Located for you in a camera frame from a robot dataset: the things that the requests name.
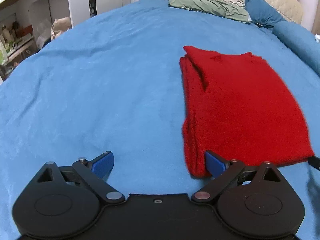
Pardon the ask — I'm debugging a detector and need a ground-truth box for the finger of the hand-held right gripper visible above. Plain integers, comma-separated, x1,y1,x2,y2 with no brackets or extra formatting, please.
308,156,320,171

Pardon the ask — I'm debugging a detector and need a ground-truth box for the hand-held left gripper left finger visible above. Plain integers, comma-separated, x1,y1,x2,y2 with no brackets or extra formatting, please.
35,151,126,205

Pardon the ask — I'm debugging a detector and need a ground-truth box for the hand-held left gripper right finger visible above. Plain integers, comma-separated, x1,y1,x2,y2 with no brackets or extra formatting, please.
191,150,287,204

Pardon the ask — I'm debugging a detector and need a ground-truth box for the red knit sweater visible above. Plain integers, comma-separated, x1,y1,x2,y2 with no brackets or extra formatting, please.
179,45,315,179

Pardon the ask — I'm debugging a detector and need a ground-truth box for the bed with blue sheet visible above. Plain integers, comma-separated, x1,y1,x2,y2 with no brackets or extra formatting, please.
0,0,320,240

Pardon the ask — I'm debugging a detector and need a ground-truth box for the rolled blue duvet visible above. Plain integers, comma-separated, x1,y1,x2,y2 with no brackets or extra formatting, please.
272,21,320,77

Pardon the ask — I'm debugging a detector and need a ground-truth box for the beige cloth bag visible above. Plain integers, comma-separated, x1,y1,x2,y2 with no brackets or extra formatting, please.
51,17,73,40

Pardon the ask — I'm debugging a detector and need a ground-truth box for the clear plastic bag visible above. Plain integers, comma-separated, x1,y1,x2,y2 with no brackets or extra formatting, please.
37,17,52,49

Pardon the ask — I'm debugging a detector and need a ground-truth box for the storage rack with bottles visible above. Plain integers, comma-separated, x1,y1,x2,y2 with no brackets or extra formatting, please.
0,21,35,80

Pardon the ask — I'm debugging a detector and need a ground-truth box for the green pillow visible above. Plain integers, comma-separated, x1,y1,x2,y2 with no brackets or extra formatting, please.
169,0,250,23

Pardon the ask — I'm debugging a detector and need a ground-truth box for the blue pillow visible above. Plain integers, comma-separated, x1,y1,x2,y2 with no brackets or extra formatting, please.
244,0,287,29

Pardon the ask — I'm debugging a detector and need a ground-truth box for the white desk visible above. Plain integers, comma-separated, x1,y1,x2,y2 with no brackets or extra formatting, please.
0,0,83,83

